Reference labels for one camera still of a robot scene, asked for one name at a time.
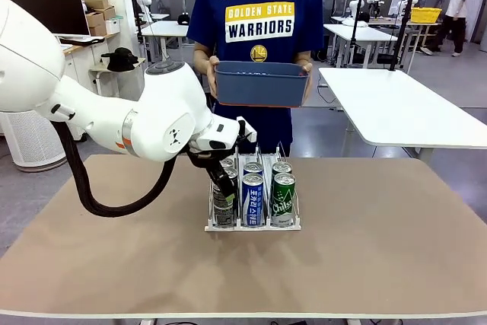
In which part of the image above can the person in white shirt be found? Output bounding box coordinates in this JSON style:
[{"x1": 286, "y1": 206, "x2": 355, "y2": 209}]
[{"x1": 437, "y1": 0, "x2": 473, "y2": 58}]

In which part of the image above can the person's right forearm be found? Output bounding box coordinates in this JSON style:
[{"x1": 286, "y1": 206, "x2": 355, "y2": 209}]
[{"x1": 193, "y1": 49, "x2": 214, "y2": 92}]

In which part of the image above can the green Chilsung soda can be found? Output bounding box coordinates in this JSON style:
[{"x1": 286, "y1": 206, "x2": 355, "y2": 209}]
[
  {"x1": 270, "y1": 172, "x2": 297, "y2": 226},
  {"x1": 272, "y1": 161, "x2": 293, "y2": 178}
]

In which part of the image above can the black stand pole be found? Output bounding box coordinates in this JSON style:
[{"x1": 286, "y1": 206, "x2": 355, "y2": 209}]
[{"x1": 387, "y1": 0, "x2": 415, "y2": 72}]

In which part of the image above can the small white box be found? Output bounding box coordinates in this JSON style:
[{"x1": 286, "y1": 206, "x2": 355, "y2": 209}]
[{"x1": 105, "y1": 16, "x2": 122, "y2": 35}]

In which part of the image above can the black cap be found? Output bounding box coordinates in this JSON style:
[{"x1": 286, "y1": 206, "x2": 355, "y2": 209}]
[{"x1": 101, "y1": 46, "x2": 138, "y2": 72}]

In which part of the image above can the blue plastic bin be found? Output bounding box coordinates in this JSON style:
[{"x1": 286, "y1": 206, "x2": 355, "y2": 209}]
[{"x1": 213, "y1": 60, "x2": 310, "y2": 109}]

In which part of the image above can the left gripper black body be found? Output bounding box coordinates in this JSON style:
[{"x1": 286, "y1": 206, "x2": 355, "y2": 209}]
[{"x1": 186, "y1": 148, "x2": 230, "y2": 182}]

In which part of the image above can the yellow plastic crate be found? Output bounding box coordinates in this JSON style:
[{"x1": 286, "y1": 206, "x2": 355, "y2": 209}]
[{"x1": 410, "y1": 7, "x2": 443, "y2": 23}]

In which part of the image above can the white air purifier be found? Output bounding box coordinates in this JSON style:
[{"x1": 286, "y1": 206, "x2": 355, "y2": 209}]
[{"x1": 0, "y1": 111, "x2": 68, "y2": 173}]

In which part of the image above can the white wire can dispenser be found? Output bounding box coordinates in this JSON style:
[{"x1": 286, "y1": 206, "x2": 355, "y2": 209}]
[{"x1": 204, "y1": 141, "x2": 304, "y2": 233}]

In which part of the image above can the black computer monitor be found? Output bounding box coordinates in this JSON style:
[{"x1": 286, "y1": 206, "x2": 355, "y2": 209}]
[{"x1": 0, "y1": 0, "x2": 91, "y2": 39}]

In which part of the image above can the blue Pocari Sweat can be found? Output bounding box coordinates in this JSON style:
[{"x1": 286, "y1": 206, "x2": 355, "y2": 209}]
[
  {"x1": 241, "y1": 172, "x2": 266, "y2": 227},
  {"x1": 243, "y1": 161, "x2": 264, "y2": 177}
]

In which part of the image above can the person's left forearm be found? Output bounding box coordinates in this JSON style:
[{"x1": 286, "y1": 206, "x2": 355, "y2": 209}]
[{"x1": 296, "y1": 50, "x2": 315, "y2": 67}]

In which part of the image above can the white rolling side table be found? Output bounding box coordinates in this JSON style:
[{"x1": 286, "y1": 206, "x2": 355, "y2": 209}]
[{"x1": 89, "y1": 57, "x2": 148, "y2": 97}]

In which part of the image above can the white cabinet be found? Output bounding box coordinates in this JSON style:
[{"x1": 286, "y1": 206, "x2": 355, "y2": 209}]
[{"x1": 56, "y1": 33, "x2": 148, "y2": 113}]

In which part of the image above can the white background table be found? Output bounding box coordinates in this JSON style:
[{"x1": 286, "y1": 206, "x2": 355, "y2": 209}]
[
  {"x1": 140, "y1": 20, "x2": 190, "y2": 65},
  {"x1": 323, "y1": 23, "x2": 399, "y2": 69}
]

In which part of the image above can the white rounded table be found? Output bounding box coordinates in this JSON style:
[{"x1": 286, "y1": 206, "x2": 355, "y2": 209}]
[{"x1": 318, "y1": 68, "x2": 487, "y2": 162}]

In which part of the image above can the person's left hand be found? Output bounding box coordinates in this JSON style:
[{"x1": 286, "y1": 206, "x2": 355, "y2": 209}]
[{"x1": 300, "y1": 62, "x2": 314, "y2": 107}]

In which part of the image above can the person's right hand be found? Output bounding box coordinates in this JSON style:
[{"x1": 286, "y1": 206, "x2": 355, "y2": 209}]
[{"x1": 207, "y1": 55, "x2": 221, "y2": 100}]

